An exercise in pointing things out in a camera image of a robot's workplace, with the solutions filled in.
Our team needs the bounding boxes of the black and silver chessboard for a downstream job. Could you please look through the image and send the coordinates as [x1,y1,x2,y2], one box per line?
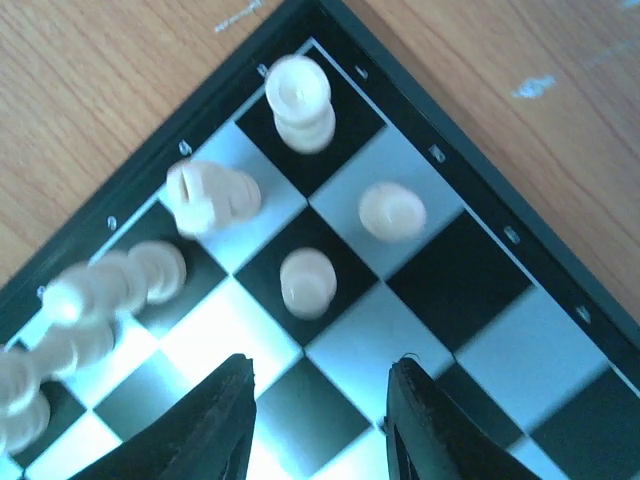
[1,1,639,479]

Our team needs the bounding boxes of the light wooden pawn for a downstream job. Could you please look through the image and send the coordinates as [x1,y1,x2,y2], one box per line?
[358,182,427,243]
[280,247,337,320]

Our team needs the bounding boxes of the light wooden chess piece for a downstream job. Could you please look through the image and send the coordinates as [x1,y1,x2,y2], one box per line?
[1,392,50,454]

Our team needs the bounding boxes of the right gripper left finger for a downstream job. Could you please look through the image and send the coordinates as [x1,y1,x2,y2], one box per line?
[79,353,256,480]

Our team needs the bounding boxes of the light wooden rook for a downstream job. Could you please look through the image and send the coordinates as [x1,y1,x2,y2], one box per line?
[265,54,336,155]

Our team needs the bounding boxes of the light wooden knight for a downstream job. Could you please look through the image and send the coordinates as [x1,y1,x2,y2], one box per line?
[166,159,262,238]

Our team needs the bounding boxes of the light wooden queen piece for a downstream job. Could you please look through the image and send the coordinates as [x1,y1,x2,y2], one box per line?
[1,321,115,415]

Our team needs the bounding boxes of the light wooden bishop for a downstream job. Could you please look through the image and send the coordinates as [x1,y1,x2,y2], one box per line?
[42,240,187,326]

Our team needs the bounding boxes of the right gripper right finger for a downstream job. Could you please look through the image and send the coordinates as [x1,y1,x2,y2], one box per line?
[384,357,537,480]

